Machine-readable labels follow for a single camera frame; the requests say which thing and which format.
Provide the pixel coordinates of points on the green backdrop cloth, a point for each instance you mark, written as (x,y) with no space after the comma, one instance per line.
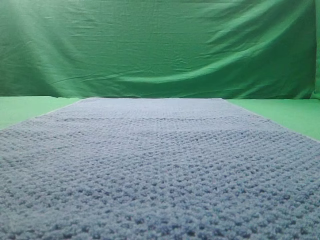
(230,49)

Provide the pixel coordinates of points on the blue waffle-weave towel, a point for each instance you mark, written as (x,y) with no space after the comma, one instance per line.
(157,169)

